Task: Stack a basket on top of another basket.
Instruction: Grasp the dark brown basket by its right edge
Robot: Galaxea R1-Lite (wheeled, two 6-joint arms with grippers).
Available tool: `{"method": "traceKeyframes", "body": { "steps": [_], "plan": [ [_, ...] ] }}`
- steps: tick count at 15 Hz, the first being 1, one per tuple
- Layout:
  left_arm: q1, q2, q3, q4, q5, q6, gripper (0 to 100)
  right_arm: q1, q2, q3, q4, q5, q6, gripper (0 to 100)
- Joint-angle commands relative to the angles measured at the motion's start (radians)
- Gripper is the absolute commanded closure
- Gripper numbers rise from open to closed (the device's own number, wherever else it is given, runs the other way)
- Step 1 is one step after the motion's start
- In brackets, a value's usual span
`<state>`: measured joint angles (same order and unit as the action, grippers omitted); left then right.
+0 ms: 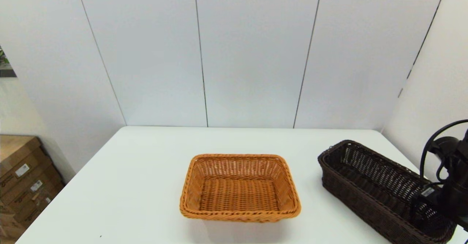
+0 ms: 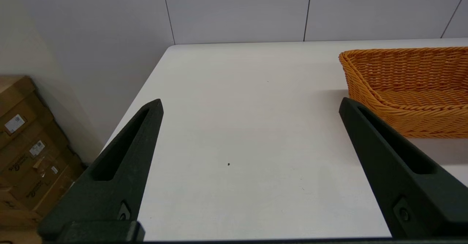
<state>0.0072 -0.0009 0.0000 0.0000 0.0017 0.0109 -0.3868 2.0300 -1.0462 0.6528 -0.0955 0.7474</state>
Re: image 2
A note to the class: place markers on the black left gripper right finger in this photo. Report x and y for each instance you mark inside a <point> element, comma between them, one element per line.
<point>420,196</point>

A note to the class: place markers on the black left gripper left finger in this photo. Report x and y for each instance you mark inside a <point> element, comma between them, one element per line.
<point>109,196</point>

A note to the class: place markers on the orange wicker basket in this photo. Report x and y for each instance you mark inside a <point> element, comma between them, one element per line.
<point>402,72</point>

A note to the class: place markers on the cardboard box with white label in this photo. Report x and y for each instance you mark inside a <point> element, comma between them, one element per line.
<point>44,189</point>
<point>18,98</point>
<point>22,160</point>

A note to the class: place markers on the plain cardboard box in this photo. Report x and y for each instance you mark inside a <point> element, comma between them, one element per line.
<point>14,222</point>

